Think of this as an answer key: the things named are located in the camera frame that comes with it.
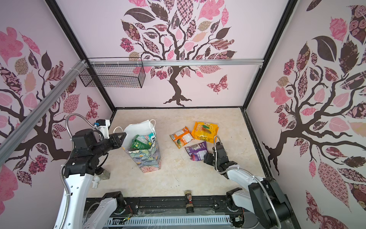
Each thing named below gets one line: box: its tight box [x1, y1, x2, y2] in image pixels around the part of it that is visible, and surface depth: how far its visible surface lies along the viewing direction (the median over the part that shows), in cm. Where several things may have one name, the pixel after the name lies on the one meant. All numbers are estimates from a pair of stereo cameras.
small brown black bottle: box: [184, 189, 194, 215], surface depth 74 cm
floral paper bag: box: [121, 119, 162, 174], surface depth 79 cm
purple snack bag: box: [184, 141, 208, 162], surface depth 93 cm
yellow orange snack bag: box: [191, 121, 219, 144], surface depth 101 cm
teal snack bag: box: [144, 132, 156, 144], surface depth 90 cm
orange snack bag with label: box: [169, 125, 195, 149], surface depth 101 cm
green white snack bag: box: [130, 134, 153, 150], surface depth 81 cm
